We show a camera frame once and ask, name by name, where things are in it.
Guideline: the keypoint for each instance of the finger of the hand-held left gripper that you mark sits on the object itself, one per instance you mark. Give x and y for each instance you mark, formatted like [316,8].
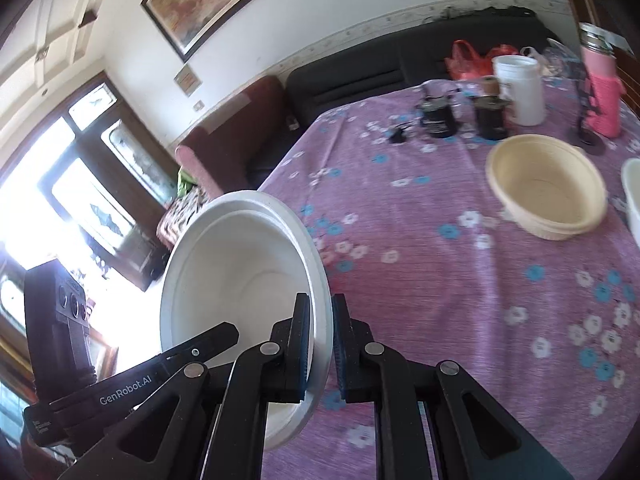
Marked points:
[215,340]

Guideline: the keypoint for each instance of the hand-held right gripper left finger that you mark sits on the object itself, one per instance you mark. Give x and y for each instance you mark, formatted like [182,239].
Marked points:
[300,345]

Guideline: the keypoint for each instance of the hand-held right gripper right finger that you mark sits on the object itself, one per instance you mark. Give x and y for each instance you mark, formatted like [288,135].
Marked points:
[341,350]

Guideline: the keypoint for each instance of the white bowl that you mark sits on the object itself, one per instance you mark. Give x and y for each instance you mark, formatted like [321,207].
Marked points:
[632,195]
[235,260]

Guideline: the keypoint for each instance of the purple floral tablecloth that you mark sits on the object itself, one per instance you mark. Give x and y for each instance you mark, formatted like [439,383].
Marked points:
[450,285]

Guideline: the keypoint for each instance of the patterned cloth seat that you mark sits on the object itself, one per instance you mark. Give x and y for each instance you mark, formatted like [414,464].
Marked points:
[180,215]

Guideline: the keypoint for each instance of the green cloth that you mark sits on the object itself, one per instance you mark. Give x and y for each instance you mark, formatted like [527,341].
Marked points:
[184,182]

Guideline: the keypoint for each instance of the wooden glass door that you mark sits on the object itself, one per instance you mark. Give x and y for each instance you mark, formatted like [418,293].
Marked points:
[135,170]

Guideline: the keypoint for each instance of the maroon armchair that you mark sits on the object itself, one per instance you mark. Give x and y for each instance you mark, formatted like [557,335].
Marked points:
[235,130]

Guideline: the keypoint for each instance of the small black clip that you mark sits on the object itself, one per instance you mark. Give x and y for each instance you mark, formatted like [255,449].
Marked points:
[398,135]

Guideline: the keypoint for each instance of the black cylindrical device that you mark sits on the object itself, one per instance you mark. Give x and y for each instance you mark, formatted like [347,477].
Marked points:
[440,120]

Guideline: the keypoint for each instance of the black sofa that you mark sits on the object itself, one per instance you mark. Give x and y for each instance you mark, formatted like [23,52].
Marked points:
[350,85]

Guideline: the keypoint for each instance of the cream patterned bowl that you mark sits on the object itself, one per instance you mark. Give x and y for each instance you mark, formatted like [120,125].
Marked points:
[545,180]

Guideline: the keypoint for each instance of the black jar with wooden lid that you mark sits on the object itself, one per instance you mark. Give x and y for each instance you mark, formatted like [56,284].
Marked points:
[490,120]

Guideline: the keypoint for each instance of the white plastic jar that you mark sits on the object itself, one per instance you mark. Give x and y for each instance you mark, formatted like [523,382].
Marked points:
[522,95]

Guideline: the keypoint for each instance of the red plastic bag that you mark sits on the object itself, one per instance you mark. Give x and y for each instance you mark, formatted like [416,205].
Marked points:
[465,62]

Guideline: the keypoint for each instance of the framed painting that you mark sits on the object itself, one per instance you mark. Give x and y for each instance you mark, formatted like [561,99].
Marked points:
[200,0]

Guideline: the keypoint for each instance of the clear plastic bag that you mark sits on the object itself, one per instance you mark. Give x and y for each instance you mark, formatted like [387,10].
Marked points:
[560,57]

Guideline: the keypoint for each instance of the pink thermos bottle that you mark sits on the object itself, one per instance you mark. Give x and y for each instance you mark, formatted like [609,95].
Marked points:
[605,95]

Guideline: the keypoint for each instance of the wall switch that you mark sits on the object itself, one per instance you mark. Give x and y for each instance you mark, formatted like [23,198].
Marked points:
[199,105]

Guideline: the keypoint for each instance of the small wall plaque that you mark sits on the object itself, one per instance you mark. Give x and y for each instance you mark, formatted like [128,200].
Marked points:
[187,80]

